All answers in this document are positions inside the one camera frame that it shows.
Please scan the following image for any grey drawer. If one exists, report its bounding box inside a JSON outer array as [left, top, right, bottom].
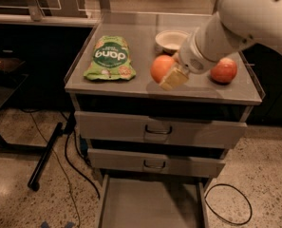
[[95, 174, 209, 228], [88, 149, 225, 178], [75, 111, 247, 148]]

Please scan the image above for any green dang snack bag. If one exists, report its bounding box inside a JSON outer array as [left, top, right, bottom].
[[84, 35, 136, 81]]

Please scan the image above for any middle grey drawer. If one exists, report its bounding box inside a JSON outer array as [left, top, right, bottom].
[[88, 149, 225, 178]]

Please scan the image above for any grey drawer cabinet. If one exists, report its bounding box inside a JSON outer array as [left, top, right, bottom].
[[64, 12, 264, 188]]

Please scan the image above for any top grey drawer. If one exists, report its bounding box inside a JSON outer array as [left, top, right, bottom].
[[75, 111, 247, 148]]

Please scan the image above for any orange fruit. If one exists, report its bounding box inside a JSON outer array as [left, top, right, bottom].
[[150, 55, 176, 84]]

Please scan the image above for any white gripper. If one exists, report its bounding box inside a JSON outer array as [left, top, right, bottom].
[[159, 33, 219, 90]]

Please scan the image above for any bottom grey drawer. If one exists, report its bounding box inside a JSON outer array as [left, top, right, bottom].
[[95, 174, 209, 228]]

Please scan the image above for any black looped floor cable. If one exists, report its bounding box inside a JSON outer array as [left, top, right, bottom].
[[204, 183, 254, 226]]

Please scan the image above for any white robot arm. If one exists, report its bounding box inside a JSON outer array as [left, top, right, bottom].
[[160, 0, 282, 90]]

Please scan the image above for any black power cable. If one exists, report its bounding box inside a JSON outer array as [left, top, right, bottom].
[[64, 111, 102, 201]]

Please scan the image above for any white paper bowl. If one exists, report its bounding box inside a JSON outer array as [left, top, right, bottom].
[[155, 30, 188, 54]]

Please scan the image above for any black stand leg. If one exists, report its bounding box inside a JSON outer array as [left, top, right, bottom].
[[28, 123, 63, 192]]

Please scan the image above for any red apple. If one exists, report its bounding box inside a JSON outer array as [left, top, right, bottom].
[[210, 58, 237, 84]]

